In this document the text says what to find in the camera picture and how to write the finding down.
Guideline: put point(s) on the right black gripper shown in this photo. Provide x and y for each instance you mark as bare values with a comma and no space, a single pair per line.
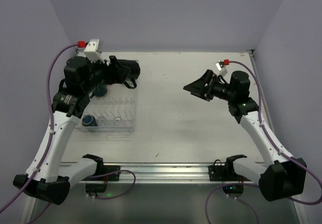
208,86

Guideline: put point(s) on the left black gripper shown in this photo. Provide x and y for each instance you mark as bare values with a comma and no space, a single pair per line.
112,69

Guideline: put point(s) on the black mug with handle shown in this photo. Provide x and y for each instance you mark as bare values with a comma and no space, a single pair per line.
130,72

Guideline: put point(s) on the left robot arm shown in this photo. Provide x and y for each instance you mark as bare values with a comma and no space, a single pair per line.
44,179

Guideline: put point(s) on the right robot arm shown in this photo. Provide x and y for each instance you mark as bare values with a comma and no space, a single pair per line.
279,177

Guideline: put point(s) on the clear glass in rack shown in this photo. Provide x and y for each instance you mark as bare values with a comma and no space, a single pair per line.
117,121
102,121

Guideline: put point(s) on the blue cup in rack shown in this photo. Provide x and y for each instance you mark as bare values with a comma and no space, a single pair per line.
89,121

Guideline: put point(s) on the dark teal cup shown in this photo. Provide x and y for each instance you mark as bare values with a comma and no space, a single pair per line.
100,91

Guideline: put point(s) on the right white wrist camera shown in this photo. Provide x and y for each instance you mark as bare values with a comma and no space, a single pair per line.
221,68

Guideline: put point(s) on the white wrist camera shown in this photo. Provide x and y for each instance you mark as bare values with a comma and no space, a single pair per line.
93,51
221,68

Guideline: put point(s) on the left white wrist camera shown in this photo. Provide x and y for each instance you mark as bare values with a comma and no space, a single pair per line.
93,51

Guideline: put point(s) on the clear wire dish rack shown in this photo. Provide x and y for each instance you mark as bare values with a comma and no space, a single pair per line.
119,101

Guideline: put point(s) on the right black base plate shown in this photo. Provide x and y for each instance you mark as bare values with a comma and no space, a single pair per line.
218,172

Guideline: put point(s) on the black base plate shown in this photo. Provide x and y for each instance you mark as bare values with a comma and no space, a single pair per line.
218,172
105,173

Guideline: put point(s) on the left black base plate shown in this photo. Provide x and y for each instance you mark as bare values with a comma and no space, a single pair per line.
105,173

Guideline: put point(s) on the aluminium mounting rail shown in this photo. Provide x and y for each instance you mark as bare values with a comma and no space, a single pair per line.
170,173

